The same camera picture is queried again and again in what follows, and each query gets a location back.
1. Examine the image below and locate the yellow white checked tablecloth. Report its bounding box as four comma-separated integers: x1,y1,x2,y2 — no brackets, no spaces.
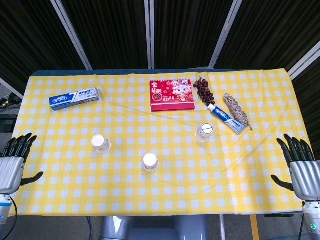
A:
8,69,305,217

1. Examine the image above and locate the red desk calendar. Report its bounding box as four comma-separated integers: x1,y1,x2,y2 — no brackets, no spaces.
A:
149,78,196,112

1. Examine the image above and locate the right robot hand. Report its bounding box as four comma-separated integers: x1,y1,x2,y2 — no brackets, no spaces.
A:
271,133,320,201

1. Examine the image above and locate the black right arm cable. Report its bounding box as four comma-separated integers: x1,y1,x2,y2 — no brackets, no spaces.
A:
298,212,309,240

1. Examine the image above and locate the grey robot torso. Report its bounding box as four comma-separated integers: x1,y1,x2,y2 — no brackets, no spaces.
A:
99,215,207,240

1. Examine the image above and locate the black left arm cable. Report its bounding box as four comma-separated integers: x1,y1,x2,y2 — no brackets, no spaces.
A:
9,196,19,226

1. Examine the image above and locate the black equipment box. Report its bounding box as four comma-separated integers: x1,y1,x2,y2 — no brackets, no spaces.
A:
0,112,17,135

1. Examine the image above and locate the paper cup with line mark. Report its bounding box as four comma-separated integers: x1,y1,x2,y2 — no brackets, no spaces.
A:
195,122,215,143

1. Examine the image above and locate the plain white paper cup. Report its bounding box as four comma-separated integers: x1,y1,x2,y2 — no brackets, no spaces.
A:
142,152,160,172
91,134,112,154

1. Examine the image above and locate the black bar under table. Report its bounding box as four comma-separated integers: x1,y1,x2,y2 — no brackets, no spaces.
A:
263,212,296,218

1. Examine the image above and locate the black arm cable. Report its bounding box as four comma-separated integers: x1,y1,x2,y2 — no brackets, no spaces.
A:
298,212,309,240
9,196,19,226

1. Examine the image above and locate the blue white toothpaste box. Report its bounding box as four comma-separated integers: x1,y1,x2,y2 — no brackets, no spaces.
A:
48,87,100,111

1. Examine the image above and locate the yellow floor tape strip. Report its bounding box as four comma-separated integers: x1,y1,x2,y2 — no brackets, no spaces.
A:
250,215,260,240

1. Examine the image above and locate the tangle of floor cables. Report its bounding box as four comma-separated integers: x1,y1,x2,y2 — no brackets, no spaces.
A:
0,91,22,112

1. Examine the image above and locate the white table leg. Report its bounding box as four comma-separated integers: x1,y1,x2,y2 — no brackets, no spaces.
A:
219,214,227,240

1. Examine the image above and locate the dark red grape bunch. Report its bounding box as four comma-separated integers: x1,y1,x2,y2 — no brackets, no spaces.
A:
193,78,216,106

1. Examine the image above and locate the beige twine bundle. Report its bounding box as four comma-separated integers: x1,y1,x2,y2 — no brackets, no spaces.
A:
223,93,253,131

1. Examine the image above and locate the blue white toothpaste tube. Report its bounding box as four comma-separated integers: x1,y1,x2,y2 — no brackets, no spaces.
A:
207,103,246,136

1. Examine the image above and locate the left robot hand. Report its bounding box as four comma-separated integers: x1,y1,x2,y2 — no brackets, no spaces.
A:
0,133,44,195

